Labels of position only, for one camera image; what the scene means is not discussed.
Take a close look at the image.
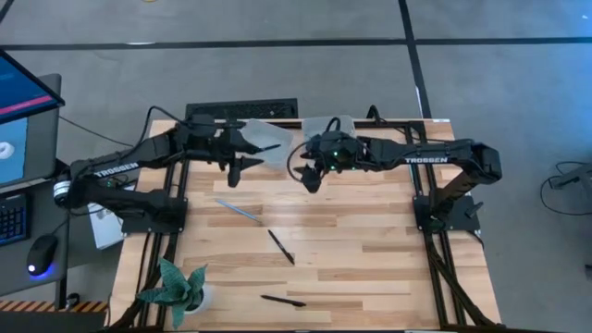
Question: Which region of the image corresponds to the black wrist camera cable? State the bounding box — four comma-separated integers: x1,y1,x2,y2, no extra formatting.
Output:
138,105,195,149
285,117,343,186

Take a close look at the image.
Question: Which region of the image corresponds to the green potted plant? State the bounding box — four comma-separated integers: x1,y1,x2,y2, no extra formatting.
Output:
136,257,208,330

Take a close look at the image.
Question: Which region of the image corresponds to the white plant pot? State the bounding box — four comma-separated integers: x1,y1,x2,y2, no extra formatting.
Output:
183,282,215,316

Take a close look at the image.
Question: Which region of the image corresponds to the dark floor stand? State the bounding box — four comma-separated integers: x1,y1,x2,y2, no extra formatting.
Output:
549,161,592,191

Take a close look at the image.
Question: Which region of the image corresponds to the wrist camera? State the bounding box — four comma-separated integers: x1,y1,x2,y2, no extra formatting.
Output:
188,113,217,136
318,130,349,145

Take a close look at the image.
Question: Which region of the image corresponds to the grey plastic bin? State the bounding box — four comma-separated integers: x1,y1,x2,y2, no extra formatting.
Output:
301,114,357,145
239,118,295,170

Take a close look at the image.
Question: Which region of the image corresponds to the blue screen computer monitor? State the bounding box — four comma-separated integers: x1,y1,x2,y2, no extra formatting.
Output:
0,48,66,126

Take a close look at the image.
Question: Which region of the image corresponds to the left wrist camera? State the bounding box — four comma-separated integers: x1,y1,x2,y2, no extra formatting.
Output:
188,113,217,136

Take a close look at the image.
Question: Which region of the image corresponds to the black keyboard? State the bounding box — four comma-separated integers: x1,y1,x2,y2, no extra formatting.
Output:
0,191,30,247

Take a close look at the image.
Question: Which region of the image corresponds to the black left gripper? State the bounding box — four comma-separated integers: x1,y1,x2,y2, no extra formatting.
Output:
176,122,267,189

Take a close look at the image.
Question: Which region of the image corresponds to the dark grey box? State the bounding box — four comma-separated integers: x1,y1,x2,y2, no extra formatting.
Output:
0,310,108,333

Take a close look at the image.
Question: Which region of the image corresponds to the black computer mouse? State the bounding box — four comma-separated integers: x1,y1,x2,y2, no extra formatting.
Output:
26,234,60,278

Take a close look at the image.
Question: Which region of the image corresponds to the black aluminium table frame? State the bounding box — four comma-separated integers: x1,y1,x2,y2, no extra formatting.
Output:
108,118,505,332

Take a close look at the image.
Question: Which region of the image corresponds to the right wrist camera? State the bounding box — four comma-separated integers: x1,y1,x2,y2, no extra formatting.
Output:
318,130,349,145

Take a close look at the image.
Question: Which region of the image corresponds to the thin black floor cable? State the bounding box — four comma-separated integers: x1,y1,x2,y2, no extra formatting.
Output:
58,115,140,150

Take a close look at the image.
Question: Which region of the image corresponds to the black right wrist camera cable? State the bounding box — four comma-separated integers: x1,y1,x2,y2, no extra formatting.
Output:
285,117,343,186

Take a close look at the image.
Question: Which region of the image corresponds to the yellow black striped strip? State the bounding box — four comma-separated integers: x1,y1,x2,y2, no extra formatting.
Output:
0,300,108,314

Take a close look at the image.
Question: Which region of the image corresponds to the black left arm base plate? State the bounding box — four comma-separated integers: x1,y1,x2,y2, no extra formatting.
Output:
120,196,190,235

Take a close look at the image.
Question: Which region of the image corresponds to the black left wrist camera cable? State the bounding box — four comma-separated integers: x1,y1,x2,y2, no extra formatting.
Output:
138,105,195,149

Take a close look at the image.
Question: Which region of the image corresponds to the white paper booklet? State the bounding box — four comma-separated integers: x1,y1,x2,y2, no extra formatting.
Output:
86,203,127,251

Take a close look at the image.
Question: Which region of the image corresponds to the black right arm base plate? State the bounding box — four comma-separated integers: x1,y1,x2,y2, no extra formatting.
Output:
413,193,482,233

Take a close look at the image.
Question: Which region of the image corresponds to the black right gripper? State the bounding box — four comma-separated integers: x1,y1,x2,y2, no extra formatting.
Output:
293,142,369,194

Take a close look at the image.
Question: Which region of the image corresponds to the grey desk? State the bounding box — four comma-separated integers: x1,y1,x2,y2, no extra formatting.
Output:
0,178,71,297

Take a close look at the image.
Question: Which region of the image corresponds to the grey framed computer monitor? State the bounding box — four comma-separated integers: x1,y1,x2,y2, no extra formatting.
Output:
0,73,62,189

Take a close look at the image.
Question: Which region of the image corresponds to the blue pencil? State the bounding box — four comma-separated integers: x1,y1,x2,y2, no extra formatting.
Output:
215,199,263,225

